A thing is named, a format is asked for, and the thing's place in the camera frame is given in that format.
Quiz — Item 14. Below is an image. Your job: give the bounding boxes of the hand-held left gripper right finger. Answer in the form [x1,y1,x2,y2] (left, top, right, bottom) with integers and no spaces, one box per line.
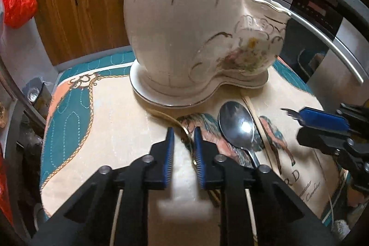
[194,126,341,246]

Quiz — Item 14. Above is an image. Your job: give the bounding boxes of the metal shelf rack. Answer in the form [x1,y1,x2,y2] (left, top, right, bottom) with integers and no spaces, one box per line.
[0,59,48,154]

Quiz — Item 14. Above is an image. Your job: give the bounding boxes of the dark container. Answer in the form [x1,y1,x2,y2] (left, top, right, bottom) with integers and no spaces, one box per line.
[37,83,54,117]

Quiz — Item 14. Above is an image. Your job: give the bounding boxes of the gold spoon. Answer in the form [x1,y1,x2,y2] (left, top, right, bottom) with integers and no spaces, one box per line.
[146,108,202,169]

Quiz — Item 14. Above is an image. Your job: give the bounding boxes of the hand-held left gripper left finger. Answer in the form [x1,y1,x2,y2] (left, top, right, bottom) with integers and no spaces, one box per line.
[32,127,176,246]

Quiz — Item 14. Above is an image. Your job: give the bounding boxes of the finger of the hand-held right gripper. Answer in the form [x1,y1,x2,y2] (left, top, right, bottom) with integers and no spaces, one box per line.
[298,102,369,137]
[297,126,369,192]

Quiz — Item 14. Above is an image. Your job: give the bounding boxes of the stainless built-in oven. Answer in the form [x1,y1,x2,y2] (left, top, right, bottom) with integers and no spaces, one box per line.
[277,0,369,91]

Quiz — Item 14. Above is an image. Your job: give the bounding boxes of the printed quilted table mat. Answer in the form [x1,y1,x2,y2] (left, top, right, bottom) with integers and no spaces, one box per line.
[39,48,348,238]

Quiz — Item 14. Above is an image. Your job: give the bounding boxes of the clear plastic cup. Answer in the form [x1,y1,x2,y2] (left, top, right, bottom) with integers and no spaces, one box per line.
[26,85,41,104]

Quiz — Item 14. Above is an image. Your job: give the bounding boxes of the wooden base cabinets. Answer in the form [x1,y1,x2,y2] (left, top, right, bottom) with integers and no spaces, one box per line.
[33,0,139,66]

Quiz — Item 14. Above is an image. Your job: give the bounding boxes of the cream ceramic utensil holder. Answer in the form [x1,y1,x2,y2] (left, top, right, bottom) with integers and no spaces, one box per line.
[123,0,292,107]

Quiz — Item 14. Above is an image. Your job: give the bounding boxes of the large steel spoon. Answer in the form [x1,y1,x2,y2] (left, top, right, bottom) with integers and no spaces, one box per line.
[218,101,261,169]

